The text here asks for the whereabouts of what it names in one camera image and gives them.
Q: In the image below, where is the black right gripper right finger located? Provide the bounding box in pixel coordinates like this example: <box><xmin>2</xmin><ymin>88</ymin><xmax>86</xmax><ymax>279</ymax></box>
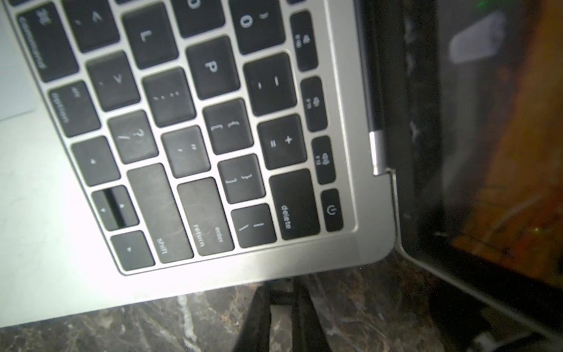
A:
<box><xmin>291</xmin><ymin>279</ymin><xmax>332</xmax><ymax>352</ymax></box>

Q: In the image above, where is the silver open laptop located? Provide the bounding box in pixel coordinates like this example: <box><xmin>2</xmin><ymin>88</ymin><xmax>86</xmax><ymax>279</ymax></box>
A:
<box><xmin>1</xmin><ymin>1</ymin><xmax>562</xmax><ymax>340</ymax></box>

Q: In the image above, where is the black USB mouse receiver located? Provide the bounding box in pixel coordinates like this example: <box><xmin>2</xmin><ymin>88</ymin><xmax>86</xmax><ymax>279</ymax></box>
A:
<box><xmin>267</xmin><ymin>278</ymin><xmax>294</xmax><ymax>306</ymax></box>

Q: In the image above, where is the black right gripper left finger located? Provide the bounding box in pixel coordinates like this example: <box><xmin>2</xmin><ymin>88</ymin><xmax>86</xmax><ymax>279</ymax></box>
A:
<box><xmin>233</xmin><ymin>284</ymin><xmax>271</xmax><ymax>352</ymax></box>

